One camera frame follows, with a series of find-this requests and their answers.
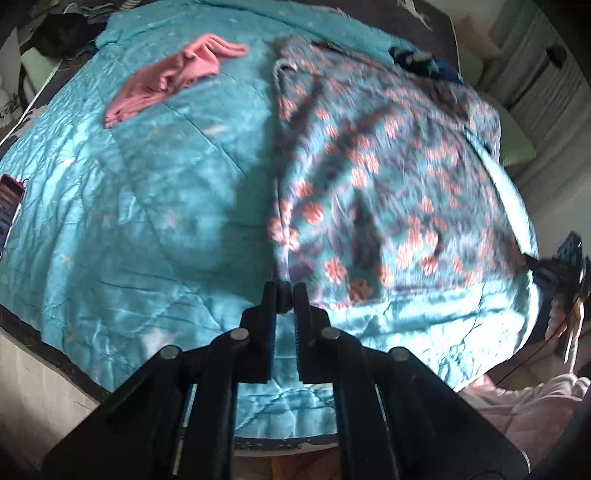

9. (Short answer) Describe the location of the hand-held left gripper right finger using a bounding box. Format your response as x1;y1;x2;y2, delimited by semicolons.
293;281;529;480

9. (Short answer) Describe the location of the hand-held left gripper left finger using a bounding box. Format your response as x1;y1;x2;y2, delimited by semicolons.
41;281;278;480

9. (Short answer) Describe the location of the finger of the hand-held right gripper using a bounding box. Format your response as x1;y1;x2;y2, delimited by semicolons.
521;251;548;278

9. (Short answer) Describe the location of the floral teal garment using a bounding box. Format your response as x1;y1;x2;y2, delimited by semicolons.
268;37;539;310

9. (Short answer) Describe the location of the person's right hand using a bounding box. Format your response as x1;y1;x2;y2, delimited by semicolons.
546;295;583;343

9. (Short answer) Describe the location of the green pillow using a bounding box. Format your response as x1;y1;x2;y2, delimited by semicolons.
499;110;537;168
457;46;486;89

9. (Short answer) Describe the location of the person's pink fleece clothing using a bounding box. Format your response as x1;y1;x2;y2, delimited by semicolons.
461;373;591;464

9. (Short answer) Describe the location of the turquoise star quilt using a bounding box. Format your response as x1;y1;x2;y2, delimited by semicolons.
0;4;541;437

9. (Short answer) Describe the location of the navy fleece blanket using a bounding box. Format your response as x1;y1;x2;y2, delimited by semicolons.
389;46;463;84

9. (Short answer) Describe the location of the pink pillow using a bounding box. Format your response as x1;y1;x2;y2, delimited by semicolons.
456;16;503;60

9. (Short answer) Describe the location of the pink garment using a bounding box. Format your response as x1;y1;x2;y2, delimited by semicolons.
104;34;250;129

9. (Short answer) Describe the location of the dark striped object at edge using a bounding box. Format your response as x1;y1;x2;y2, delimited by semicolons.
0;174;27;262

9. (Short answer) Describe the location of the black bag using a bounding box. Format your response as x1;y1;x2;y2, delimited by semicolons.
34;16;110;60

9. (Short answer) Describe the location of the thin black cable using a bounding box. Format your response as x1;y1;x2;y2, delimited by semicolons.
495;318;566;385

